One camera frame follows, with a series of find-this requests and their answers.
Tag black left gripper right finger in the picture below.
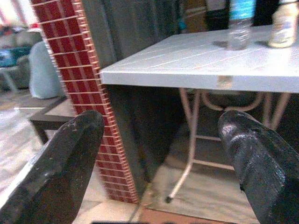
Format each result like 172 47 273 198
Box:
217 109 299 224

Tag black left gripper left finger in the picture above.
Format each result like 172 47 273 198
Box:
0 110 105 224

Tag dark wooden low table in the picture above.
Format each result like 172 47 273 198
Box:
28 97 78 145

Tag pale blue fabric bundle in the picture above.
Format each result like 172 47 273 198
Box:
29 41 66 98

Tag grey sofa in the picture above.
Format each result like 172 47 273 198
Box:
0 30 33 91

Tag red brick tiled pillar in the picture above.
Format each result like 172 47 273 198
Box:
31 0 140 203

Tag white plastic folding table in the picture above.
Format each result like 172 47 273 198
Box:
100 24 299 203

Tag clear water bottle blue cap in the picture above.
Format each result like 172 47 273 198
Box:
228 0 256 51

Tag cream bottle white cap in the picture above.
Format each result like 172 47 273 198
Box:
268 0 297 49

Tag dark grey door panel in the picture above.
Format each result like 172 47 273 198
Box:
81 0 185 201

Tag brown cardboard box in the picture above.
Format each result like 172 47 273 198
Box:
184 0 207 33

